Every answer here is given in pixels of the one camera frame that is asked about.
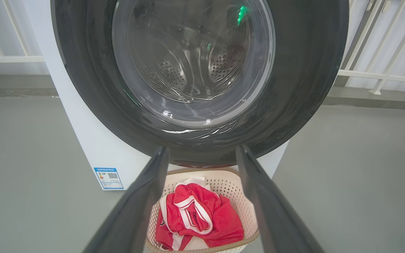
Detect white metal railing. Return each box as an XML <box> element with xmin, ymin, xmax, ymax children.
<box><xmin>336</xmin><ymin>0</ymin><xmax>405</xmax><ymax>96</ymax></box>
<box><xmin>0</xmin><ymin>0</ymin><xmax>46</xmax><ymax>64</ymax></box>

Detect white front-load washing machine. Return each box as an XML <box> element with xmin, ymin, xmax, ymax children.
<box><xmin>21</xmin><ymin>0</ymin><xmax>356</xmax><ymax>191</ymax></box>

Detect red cloth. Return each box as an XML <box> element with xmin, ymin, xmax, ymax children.
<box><xmin>155</xmin><ymin>176</ymin><xmax>245</xmax><ymax>251</ymax></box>

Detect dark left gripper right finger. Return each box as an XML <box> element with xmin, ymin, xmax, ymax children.
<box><xmin>236</xmin><ymin>145</ymin><xmax>326</xmax><ymax>253</ymax></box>

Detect black round glass washer door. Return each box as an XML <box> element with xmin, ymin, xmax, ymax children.
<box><xmin>50</xmin><ymin>0</ymin><xmax>350</xmax><ymax>169</ymax></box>

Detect cream perforated laundry basket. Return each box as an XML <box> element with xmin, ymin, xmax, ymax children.
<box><xmin>144</xmin><ymin>168</ymin><xmax>261</xmax><ymax>253</ymax></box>

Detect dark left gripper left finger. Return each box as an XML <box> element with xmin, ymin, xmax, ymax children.
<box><xmin>83</xmin><ymin>146</ymin><xmax>171</xmax><ymax>253</ymax></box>

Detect blue energy label sticker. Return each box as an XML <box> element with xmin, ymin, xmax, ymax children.
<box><xmin>94</xmin><ymin>167</ymin><xmax>124</xmax><ymax>190</ymax></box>

